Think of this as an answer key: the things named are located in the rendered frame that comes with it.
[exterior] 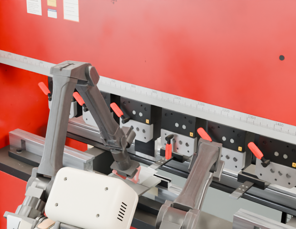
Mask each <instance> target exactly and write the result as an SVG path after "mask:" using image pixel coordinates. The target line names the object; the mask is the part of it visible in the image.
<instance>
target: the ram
mask: <svg viewBox="0 0 296 229"><path fill-rule="evenodd" d="M48 9H53V10H57V18H53V17H48ZM41 14H42V15H37V14H32V13H27V0H0V50H2V51H6V52H9V53H13V54H17V55H21V56H25V57H29V58H32V59H36V60H41V61H44V62H48V63H52V64H55V65H57V64H59V63H62V62H64V61H68V60H71V61H78V62H86V63H91V65H92V66H94V67H95V68H96V70H97V72H98V74H99V76H102V77H106V78H110V79H114V80H118V81H122V82H125V83H129V84H133V85H137V86H141V87H144V88H148V89H152V90H156V91H160V92H164V93H168V94H171V95H176V96H180V97H183V98H187V99H191V100H195V101H199V102H203V103H206V104H210V105H214V106H218V107H222V108H225V109H229V110H234V111H237V112H241V113H245V114H248V115H253V116H257V117H261V118H264V119H269V120H273V121H276V122H280V123H284V124H288V125H292V126H295V127H296V0H79V22H75V21H70V20H64V14H63V0H56V7H55V6H50V5H48V4H47V0H41ZM0 63H3V64H7V65H11V66H14V67H18V68H22V69H25V70H29V71H33V72H36V73H39V74H43V75H47V76H51V77H53V75H51V74H50V70H48V69H44V68H40V67H37V66H33V65H29V64H25V63H22V62H18V61H15V60H10V59H7V58H3V57H0ZM97 87H98V89H99V90H101V91H105V92H109V93H112V94H115V95H120V96H123V97H127V98H130V99H134V100H138V101H141V102H144V103H148V104H152V105H156V106H159V107H163V108H166V109H170V110H174V111H177V112H181V113H184V114H188V115H192V116H196V117H199V118H202V119H207V120H210V121H214V122H217V123H220V124H225V125H228V126H232V127H235V128H239V129H243V130H246V131H250V132H253V133H257V134H261V135H264V136H268V137H272V138H275V139H279V140H283V141H286V142H290V143H293V144H296V136H294V135H291V134H287V133H283V132H280V131H276V130H272V129H268V128H264V127H261V126H257V125H254V124H249V123H246V122H242V121H239V120H235V119H230V118H227V117H223V116H220V115H216V114H212V113H208V112H205V111H201V110H197V109H193V108H190V107H186V106H183V105H178V104H175V103H171V102H167V101H164V100H159V99H156V98H152V97H149V96H145V95H141V94H137V93H134V92H130V91H126V90H122V89H119V88H115V87H112V86H108V85H104V84H100V83H97Z"/></svg>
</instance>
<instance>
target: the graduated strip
mask: <svg viewBox="0 0 296 229"><path fill-rule="evenodd" d="M0 57H3V58H7V59H10V60H15V61H18V62H22V63H25V64H29V65H33V66H37V67H40V68H44V69H48V70H50V68H51V67H52V66H54V65H55V64H52V63H48V62H44V61H41V60H36V59H32V58H29V57H25V56H21V55H17V54H13V53H9V52H6V51H2V50H0ZM98 83H100V84H104V85H108V86H112V87H115V88H119V89H122V90H126V91H130V92H134V93H137V94H141V95H145V96H149V97H152V98H156V99H159V100H164V101H167V102H171V103H175V104H178V105H183V106H186V107H190V108H193V109H197V110H201V111H205V112H208V113H212V114H216V115H220V116H223V117H227V118H230V119H235V120H239V121H242V122H246V123H249V124H254V125H257V126H261V127H264V128H268V129H272V130H276V131H280V132H283V133H287V134H291V135H294V136H296V127H295V126H292V125H288V124H284V123H280V122H276V121H273V120H269V119H264V118H261V117H257V116H253V115H249V114H245V113H241V112H237V111H234V110H229V109H225V108H222V107H218V106H214V105H210V104H206V103H203V102H199V101H195V100H191V99H187V98H183V97H180V96H176V95H171V94H168V93H164V92H160V91H156V90H152V89H148V88H144V87H141V86H137V85H133V84H129V83H125V82H122V81H118V80H114V79H110V78H106V77H102V76H100V79H99V82H98Z"/></svg>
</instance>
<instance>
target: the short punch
mask: <svg viewBox="0 0 296 229"><path fill-rule="evenodd" d="M134 151H136V155H138V156H141V157H144V158H147V159H150V160H153V161H156V157H157V154H158V139H156V140H154V141H153V142H151V141H148V142H147V143H145V142H142V141H140V140H136V139H135V145H134Z"/></svg>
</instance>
